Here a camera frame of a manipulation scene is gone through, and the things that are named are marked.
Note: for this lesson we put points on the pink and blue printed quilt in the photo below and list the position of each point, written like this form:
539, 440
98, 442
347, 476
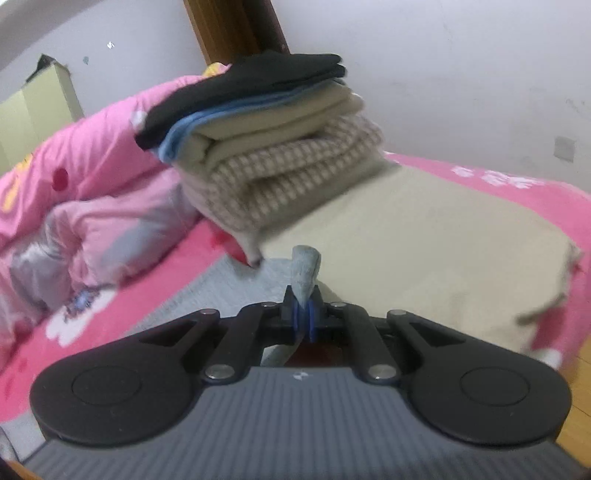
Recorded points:
92, 152

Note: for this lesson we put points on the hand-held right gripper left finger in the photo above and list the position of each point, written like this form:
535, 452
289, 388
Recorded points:
298, 323

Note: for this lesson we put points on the beige folded pants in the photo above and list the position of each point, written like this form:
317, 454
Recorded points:
438, 240

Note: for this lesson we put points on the pink floral blanket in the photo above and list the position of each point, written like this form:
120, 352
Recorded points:
175, 258

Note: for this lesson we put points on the yellow green wardrobe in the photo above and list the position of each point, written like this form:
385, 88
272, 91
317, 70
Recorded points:
41, 106

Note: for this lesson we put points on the dark wooden door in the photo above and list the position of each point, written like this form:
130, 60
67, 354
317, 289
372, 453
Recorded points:
221, 27

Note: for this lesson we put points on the blue folded garment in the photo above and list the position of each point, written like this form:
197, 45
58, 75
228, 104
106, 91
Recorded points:
178, 136

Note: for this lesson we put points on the white wall socket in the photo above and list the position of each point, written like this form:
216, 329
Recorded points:
564, 148

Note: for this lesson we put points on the stack of folded clothes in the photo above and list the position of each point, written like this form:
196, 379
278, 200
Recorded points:
240, 87

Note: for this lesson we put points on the beige folded garment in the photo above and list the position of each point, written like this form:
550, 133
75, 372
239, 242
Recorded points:
277, 120

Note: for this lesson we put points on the checked folded garment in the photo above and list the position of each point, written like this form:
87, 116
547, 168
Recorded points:
295, 166

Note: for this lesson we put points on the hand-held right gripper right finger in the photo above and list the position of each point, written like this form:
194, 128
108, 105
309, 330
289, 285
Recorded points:
312, 323

